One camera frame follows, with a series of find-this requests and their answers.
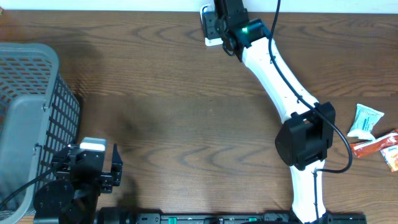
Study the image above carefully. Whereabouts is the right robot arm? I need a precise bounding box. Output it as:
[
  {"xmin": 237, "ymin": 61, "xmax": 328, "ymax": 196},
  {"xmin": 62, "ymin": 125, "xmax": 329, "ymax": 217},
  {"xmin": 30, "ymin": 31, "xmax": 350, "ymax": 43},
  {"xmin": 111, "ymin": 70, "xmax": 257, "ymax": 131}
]
[{"xmin": 200, "ymin": 1, "xmax": 335, "ymax": 223}]

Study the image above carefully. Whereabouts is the grey plastic basket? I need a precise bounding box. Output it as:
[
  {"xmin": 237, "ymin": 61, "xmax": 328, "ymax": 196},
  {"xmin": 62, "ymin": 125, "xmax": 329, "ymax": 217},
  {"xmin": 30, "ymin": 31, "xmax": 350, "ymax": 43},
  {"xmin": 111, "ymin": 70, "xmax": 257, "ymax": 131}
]
[{"xmin": 0, "ymin": 42, "xmax": 81, "ymax": 224}]

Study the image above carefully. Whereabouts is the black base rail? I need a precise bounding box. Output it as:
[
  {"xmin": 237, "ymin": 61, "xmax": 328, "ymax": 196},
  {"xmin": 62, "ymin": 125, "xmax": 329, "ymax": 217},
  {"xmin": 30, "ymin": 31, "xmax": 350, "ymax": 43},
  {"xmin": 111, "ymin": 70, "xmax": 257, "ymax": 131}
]
[{"xmin": 93, "ymin": 205, "xmax": 367, "ymax": 224}]

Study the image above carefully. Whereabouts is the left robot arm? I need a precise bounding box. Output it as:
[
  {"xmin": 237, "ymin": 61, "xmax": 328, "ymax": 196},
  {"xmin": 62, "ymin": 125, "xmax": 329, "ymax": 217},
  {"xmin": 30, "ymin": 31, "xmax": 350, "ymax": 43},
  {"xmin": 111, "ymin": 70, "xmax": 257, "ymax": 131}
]
[{"xmin": 34, "ymin": 144, "xmax": 123, "ymax": 223}]

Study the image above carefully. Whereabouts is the light blue wipes packet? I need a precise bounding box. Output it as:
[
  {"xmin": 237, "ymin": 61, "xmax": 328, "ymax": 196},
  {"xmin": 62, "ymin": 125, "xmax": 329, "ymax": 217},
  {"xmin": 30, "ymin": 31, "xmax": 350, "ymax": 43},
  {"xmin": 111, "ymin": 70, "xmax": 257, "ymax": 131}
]
[{"xmin": 347, "ymin": 103, "xmax": 384, "ymax": 141}]

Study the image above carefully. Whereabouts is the white barcode scanner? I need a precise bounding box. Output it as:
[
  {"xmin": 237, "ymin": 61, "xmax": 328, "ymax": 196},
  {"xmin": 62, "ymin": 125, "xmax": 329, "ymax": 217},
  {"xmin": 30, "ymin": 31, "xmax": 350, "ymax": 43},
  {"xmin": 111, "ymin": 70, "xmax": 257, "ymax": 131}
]
[{"xmin": 200, "ymin": 4, "xmax": 223, "ymax": 47}]

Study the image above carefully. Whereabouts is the red Top chocolate bar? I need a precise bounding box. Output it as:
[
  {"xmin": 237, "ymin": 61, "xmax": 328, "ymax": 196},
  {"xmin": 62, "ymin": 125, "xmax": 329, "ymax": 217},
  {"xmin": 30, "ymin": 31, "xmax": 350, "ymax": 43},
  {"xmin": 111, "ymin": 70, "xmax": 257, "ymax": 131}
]
[{"xmin": 350, "ymin": 129, "xmax": 397, "ymax": 158}]

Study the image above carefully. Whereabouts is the small orange snack box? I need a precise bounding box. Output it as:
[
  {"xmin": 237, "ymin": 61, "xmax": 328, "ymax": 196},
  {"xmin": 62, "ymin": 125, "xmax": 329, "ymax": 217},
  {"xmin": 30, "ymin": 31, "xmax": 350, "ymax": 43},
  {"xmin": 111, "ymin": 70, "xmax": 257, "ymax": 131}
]
[{"xmin": 381, "ymin": 145, "xmax": 398, "ymax": 172}]

